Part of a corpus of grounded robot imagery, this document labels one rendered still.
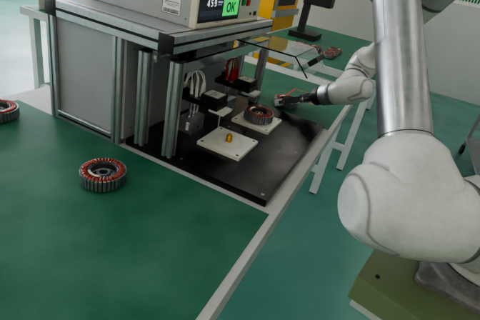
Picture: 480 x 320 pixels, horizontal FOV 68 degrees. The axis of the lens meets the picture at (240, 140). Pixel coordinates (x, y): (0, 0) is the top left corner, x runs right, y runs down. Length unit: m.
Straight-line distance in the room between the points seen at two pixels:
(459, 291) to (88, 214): 0.78
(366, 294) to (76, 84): 0.96
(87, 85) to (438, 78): 5.76
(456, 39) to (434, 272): 5.61
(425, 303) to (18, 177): 0.93
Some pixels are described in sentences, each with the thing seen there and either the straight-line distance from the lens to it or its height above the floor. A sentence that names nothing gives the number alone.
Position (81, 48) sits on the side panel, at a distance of 1.14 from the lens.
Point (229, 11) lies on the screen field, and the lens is 1.19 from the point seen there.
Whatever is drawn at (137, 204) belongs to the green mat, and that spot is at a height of 0.75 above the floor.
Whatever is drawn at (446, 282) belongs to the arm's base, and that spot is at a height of 0.83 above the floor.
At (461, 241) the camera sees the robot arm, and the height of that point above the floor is 0.97.
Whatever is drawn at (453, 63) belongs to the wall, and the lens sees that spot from 6.36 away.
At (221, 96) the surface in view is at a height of 0.92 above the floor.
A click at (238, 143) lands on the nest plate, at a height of 0.78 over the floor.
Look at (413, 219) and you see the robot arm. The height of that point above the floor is 1.00.
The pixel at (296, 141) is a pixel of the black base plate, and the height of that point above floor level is 0.77.
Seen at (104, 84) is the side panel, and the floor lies 0.92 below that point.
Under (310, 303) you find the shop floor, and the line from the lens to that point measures 1.79.
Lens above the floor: 1.31
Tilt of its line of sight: 27 degrees down
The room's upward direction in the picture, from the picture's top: 12 degrees clockwise
